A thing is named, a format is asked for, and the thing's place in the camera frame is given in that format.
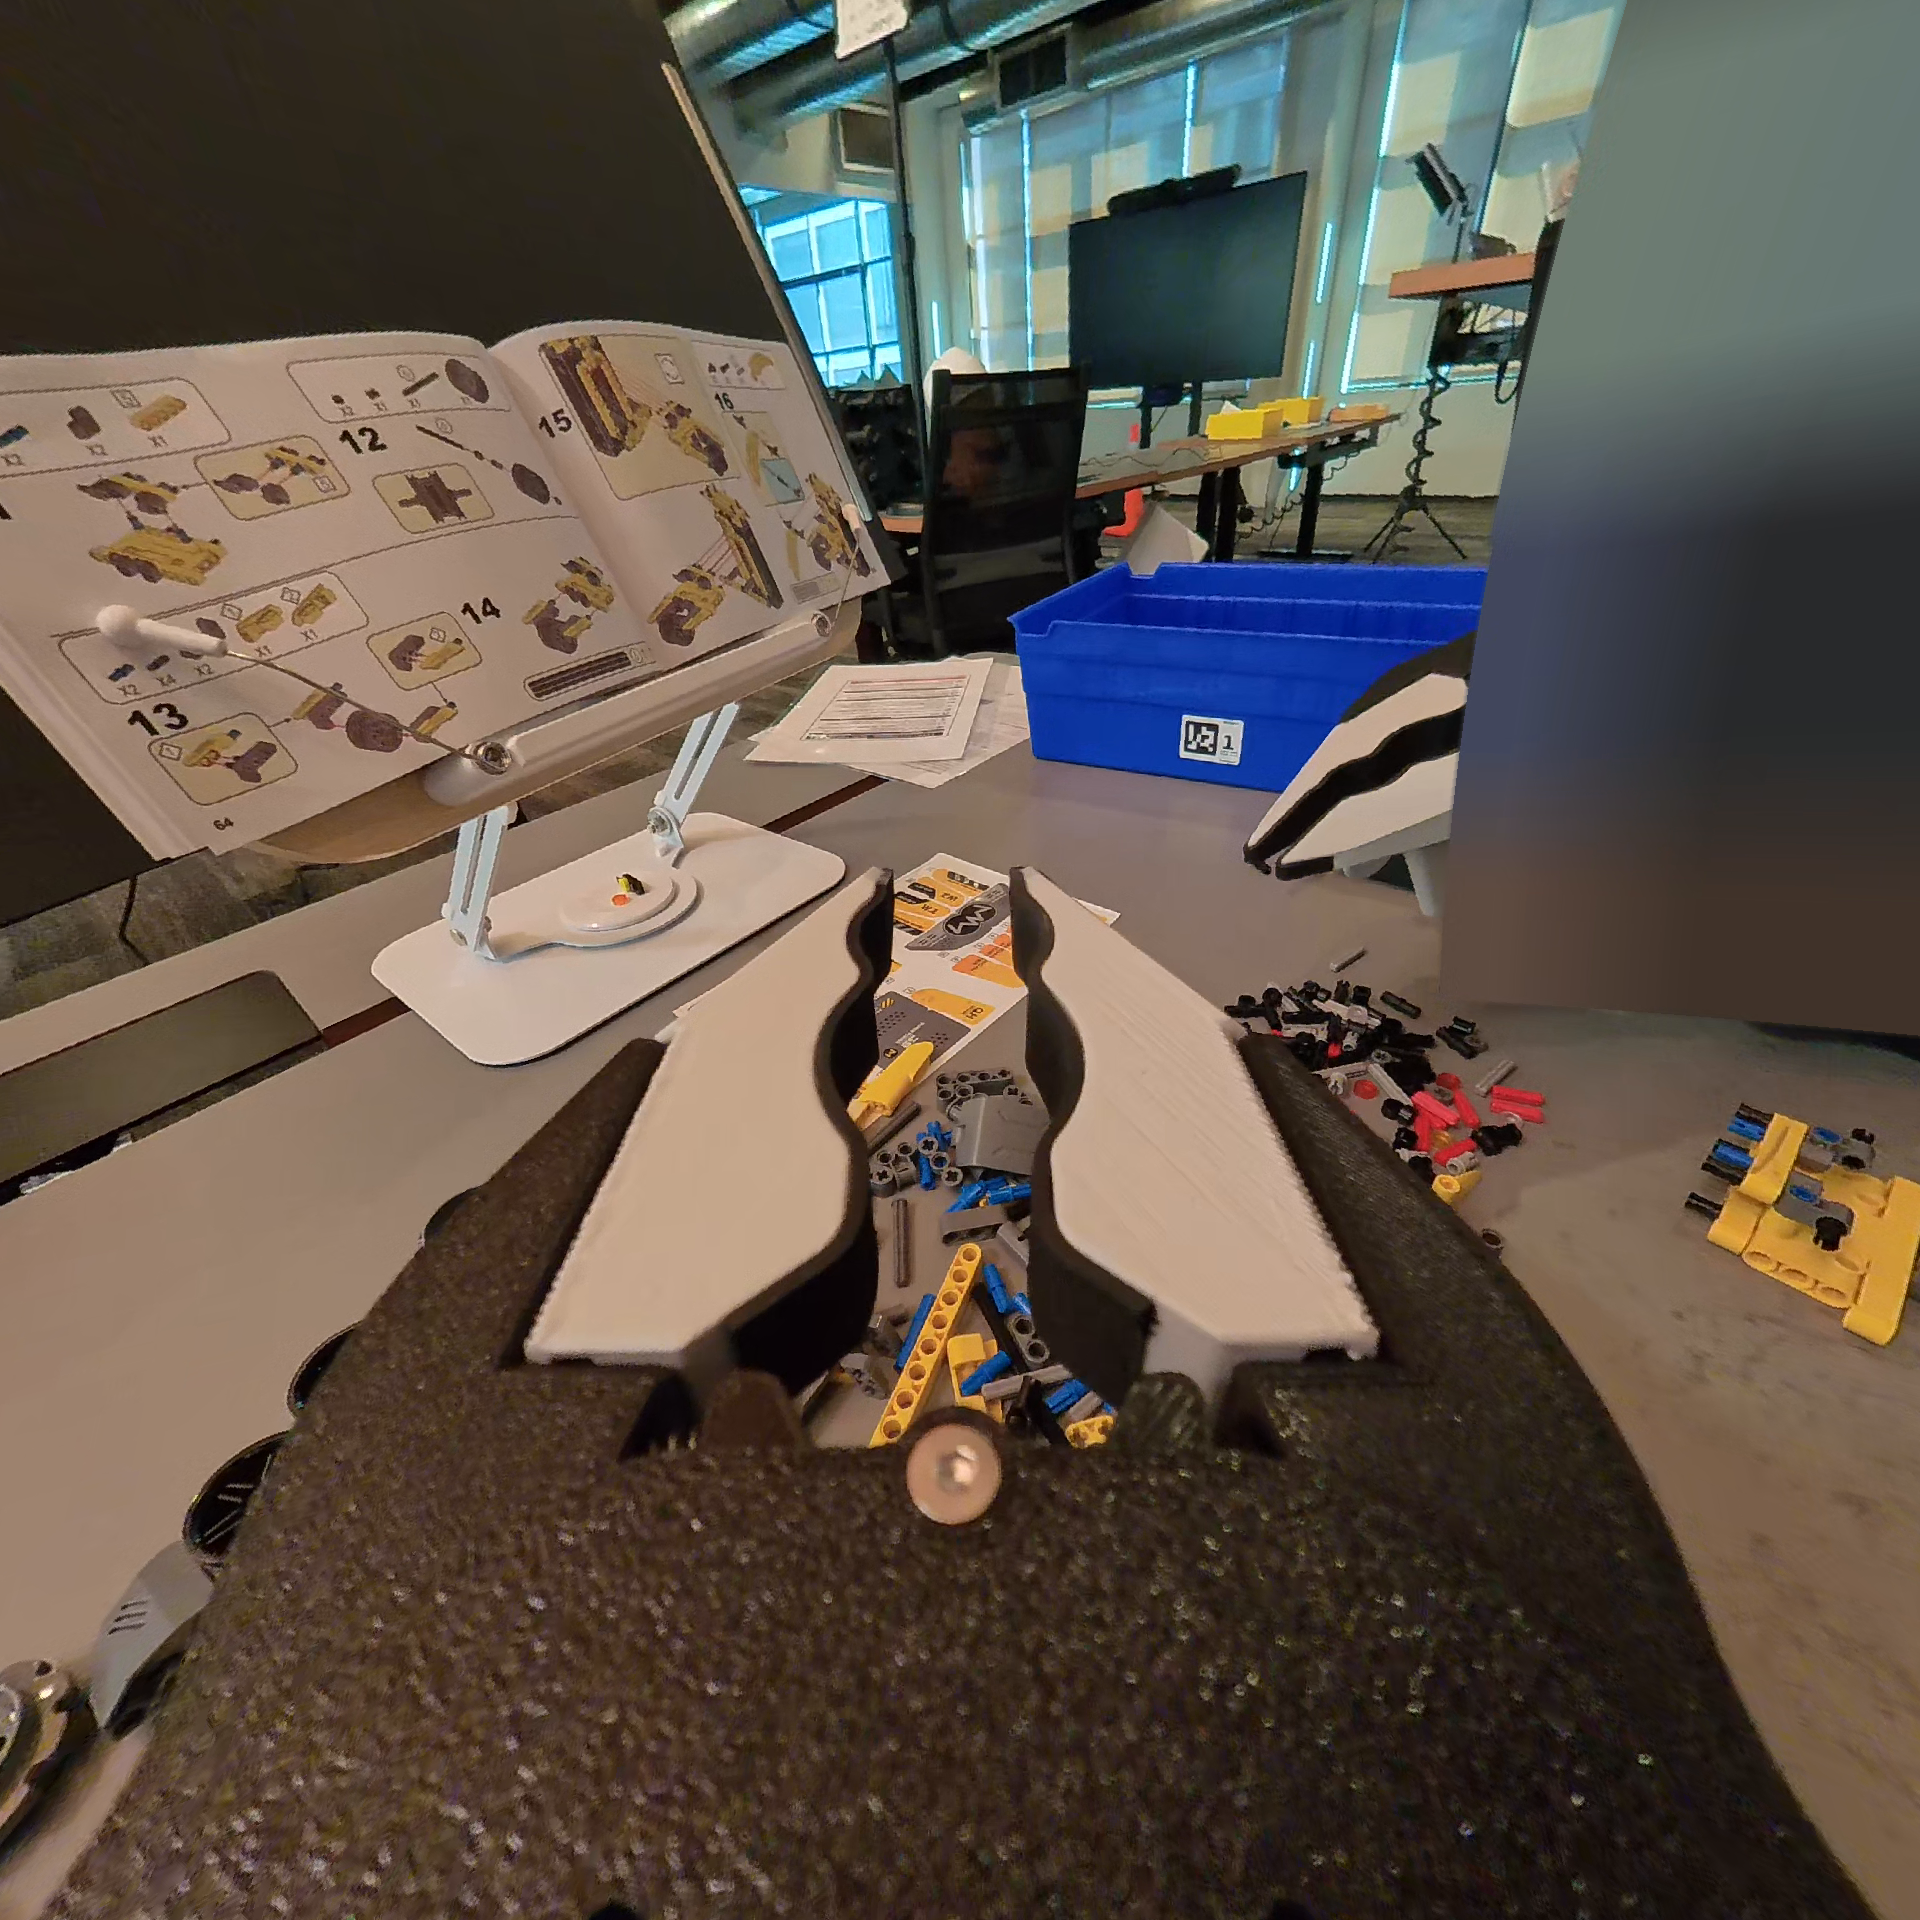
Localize long wooden desk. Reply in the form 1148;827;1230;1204
886;405;1407;565

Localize toy instruction booklet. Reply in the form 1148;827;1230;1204
0;318;895;860

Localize blue plastic bin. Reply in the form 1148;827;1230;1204
1009;558;1491;792

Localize black monitor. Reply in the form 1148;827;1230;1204
0;0;823;931

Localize black tripod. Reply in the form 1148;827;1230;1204
1363;365;1482;565

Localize yellow partly built toy model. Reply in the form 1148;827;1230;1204
1688;1106;1920;1347

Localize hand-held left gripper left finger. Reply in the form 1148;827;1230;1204
524;862;897;1386

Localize thin black light stand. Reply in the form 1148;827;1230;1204
833;0;922;662

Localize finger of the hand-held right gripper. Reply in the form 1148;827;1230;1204
1243;730;1469;922
1247;636;1469;860

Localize white book stand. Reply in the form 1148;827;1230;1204
99;495;878;1070

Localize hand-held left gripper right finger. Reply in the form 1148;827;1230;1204
1009;862;1382;1379

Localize black office chair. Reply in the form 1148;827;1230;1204
919;361;1090;662

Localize yellow grey sticker sheet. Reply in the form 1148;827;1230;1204
886;853;1120;1053

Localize pile of toy building bricks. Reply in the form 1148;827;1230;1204
0;1036;1123;1861

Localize printed paper sheets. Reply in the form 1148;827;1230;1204
744;655;1039;791

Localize heap of small toy pins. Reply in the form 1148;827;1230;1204
1222;939;1550;1258

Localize black television screen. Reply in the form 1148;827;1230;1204
1067;168;1309;395

